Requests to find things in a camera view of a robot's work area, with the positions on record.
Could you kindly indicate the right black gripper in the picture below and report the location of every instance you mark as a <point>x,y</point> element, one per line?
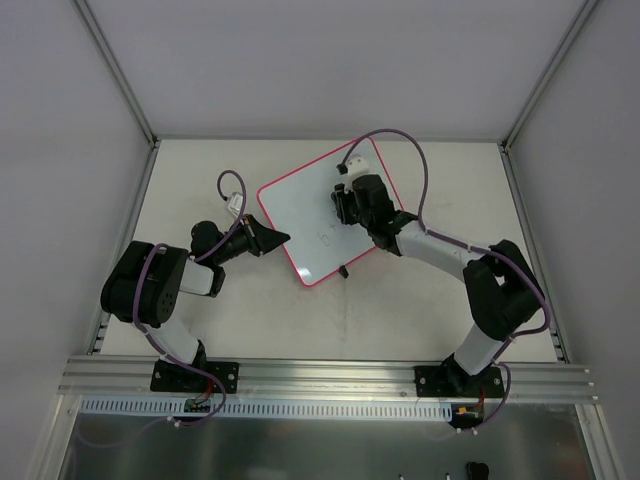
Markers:
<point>350,204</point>

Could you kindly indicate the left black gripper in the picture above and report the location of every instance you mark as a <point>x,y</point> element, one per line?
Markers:
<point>251,235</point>

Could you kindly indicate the pink framed whiteboard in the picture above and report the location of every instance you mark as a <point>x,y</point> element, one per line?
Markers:
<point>299,204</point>

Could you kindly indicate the black whiteboard eraser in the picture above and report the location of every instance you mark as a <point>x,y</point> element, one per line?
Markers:
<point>340,199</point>

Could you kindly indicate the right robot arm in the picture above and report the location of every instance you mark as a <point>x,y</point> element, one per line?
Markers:
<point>501,289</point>

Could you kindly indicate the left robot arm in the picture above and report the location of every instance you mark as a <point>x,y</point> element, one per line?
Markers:
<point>143,288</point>

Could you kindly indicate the black whiteboard foot near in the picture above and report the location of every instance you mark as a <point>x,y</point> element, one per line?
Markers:
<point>343,271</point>

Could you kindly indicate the black object bottom edge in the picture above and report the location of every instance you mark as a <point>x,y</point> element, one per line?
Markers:
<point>477,471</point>

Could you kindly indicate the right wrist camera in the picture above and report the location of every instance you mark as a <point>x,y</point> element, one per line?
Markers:
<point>353,167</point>

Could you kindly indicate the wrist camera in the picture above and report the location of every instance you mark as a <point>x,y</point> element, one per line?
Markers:
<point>235,204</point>
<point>353,167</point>

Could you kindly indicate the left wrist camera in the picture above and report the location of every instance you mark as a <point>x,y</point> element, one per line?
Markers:
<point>235,204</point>

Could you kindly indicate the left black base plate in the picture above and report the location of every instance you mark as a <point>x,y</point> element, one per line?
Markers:
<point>171,378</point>

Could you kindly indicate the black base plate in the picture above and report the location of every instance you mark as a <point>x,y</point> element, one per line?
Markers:
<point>171,378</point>
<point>435,382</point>

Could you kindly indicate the slotted cable duct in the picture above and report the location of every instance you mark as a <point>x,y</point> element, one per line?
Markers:
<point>265,408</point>

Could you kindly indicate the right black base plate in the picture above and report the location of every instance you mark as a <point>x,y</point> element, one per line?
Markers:
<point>435,382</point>

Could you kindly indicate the aluminium mounting rail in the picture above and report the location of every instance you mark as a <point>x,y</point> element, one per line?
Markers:
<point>327,380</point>

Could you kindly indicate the left frame post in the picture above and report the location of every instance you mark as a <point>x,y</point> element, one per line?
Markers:
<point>103,46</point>

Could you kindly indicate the frame post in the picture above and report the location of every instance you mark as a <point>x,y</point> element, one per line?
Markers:
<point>559,54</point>
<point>103,46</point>

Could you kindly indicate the right frame post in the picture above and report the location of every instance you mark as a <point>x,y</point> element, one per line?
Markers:
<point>559,54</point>

